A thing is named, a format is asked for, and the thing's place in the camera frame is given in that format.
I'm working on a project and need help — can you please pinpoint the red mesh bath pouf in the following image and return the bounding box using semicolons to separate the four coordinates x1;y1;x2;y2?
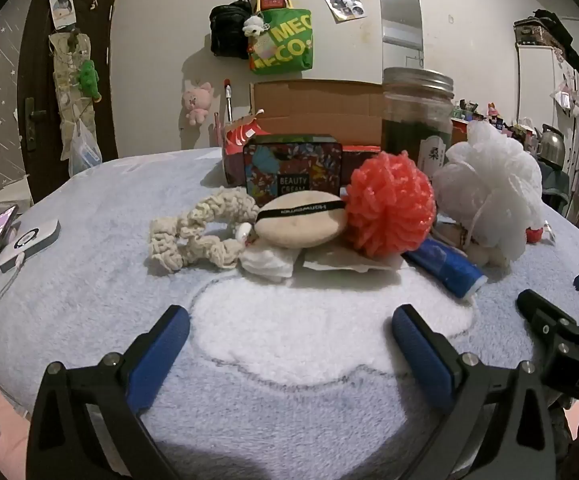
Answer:
343;151;437;260

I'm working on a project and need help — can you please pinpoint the red-lined cardboard box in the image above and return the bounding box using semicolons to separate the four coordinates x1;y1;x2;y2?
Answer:
222;80;385;186

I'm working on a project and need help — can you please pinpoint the photo on door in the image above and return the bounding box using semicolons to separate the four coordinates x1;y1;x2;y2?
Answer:
50;0;76;29

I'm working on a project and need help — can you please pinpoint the white wardrobe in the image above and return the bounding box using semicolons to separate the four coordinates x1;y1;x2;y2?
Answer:
514;42;579;161

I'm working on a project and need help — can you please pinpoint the patterned suitcase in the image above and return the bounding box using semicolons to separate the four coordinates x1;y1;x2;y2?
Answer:
513;17;560;47

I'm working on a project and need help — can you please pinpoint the beige powder puff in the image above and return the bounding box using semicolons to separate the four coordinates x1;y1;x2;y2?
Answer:
254;191;346;249

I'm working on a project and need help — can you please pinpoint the white cloth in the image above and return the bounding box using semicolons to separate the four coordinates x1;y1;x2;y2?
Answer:
240;247;295;281

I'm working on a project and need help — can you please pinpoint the green plush toy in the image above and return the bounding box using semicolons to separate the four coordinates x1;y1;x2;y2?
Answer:
78;60;103;103

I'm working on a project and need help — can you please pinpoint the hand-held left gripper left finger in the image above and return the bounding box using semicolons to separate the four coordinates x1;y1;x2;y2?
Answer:
26;304;191;480

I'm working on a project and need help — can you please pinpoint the white power bank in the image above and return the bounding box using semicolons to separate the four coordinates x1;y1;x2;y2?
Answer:
0;218;61;273

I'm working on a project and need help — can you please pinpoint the hanging fabric organizer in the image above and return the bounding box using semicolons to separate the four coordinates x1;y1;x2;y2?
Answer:
50;30;101;161

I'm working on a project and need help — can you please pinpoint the metal kettle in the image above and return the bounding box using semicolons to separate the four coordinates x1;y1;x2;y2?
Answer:
537;124;566;163

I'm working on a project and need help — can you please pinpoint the blue tube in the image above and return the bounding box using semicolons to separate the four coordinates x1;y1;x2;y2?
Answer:
402;237;486;298

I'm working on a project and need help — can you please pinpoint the wall mirror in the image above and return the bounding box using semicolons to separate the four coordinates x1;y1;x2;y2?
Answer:
379;0;425;81

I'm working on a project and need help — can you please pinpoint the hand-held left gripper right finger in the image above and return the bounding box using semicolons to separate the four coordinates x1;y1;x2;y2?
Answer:
391;304;556;480

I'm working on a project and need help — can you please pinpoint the black bag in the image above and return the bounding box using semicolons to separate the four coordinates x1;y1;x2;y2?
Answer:
210;0;253;60

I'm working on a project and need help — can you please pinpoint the dark clothes pile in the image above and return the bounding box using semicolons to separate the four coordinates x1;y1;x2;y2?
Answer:
534;9;579;86

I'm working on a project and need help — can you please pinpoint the translucent flat packet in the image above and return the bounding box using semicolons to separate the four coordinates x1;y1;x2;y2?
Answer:
303;252;403;273

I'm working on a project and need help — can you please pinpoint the green tote bag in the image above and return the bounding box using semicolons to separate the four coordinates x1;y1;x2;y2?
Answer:
248;0;314;76

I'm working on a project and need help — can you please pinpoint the white mesh bath pouf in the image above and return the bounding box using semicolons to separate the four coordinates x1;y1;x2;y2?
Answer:
432;122;543;263

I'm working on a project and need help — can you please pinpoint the cream crochet scrunchie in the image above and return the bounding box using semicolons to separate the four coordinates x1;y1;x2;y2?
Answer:
148;187;260;275

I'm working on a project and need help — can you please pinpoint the clear plastic bag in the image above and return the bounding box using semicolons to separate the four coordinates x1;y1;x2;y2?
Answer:
68;120;103;177

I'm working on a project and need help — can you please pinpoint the white charging cable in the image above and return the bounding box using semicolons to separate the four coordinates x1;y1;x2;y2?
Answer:
0;255;25;331

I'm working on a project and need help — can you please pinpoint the pink plush toy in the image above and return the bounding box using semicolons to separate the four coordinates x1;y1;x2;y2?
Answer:
182;82;215;127

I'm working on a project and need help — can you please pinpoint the door handle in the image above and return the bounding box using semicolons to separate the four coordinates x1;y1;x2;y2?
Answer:
24;97;45;151

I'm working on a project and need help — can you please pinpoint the large dark green glass jar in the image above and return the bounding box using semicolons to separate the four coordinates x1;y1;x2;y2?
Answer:
380;67;455;181

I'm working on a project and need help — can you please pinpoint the floral tin box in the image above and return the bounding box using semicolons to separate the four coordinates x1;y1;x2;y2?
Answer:
244;135;343;206

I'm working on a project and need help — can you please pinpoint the light blue fluffy blanket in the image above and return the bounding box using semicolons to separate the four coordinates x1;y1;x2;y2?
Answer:
0;147;579;480

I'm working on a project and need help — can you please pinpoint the dark brown door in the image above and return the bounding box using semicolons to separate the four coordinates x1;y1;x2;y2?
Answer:
17;0;125;201

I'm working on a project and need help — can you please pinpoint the cluster of cosmetic bottles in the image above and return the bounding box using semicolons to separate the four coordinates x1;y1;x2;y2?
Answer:
452;97;540;136

